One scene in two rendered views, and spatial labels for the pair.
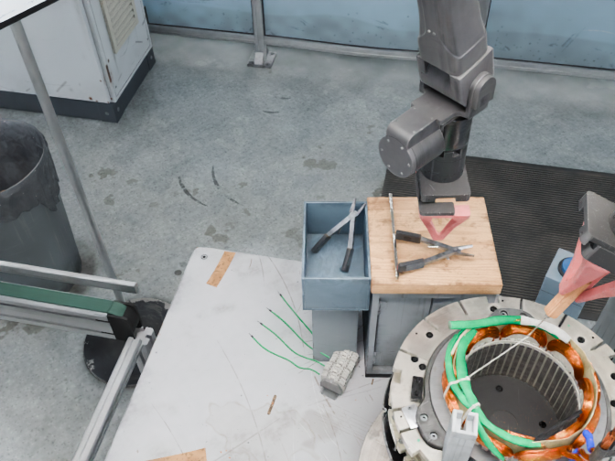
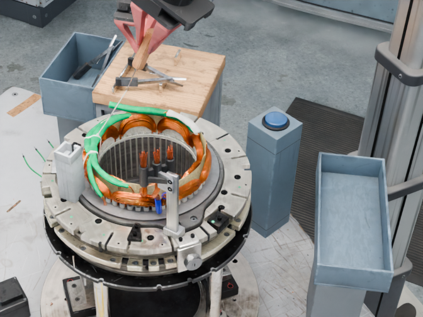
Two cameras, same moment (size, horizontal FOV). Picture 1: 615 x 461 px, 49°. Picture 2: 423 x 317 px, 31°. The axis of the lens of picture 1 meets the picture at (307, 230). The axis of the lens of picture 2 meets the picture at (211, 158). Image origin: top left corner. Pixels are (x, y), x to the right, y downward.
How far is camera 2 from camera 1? 0.67 m
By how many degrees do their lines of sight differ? 10
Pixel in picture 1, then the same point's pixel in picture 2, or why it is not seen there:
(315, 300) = (51, 104)
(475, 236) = (199, 78)
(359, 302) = (87, 113)
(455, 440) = (58, 163)
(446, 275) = (156, 98)
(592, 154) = not seen: outside the picture
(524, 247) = not seen: hidden behind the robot
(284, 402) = (24, 206)
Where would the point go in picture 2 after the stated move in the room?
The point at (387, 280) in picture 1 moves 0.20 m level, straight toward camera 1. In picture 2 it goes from (106, 92) to (45, 158)
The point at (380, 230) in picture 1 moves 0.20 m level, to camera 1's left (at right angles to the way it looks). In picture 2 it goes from (123, 60) to (24, 44)
